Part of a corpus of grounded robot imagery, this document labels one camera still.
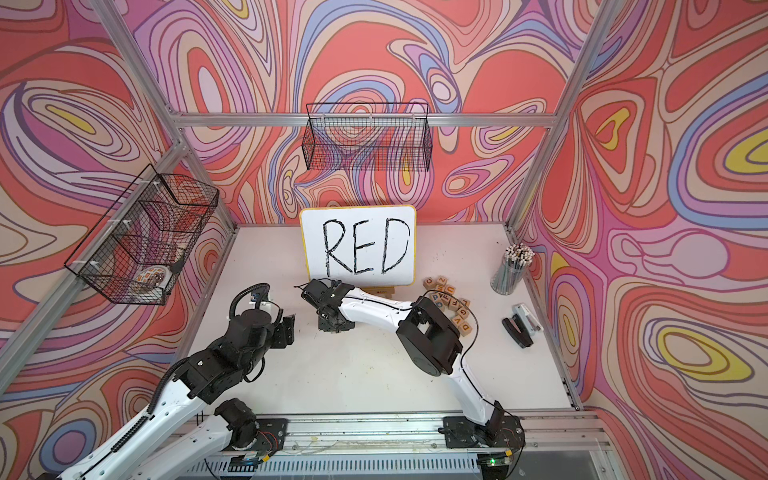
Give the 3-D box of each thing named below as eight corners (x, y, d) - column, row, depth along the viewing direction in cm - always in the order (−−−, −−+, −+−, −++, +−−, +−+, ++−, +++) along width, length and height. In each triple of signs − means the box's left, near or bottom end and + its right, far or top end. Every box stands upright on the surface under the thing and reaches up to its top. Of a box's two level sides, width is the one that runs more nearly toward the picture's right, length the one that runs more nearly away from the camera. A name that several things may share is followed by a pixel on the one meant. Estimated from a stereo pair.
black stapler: (521, 349, 89) (525, 345, 87) (496, 315, 97) (499, 310, 95) (544, 339, 92) (549, 334, 89) (518, 306, 99) (522, 301, 97)
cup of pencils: (494, 296, 101) (512, 261, 87) (489, 279, 106) (505, 243, 91) (515, 296, 101) (537, 261, 87) (509, 279, 106) (529, 243, 91)
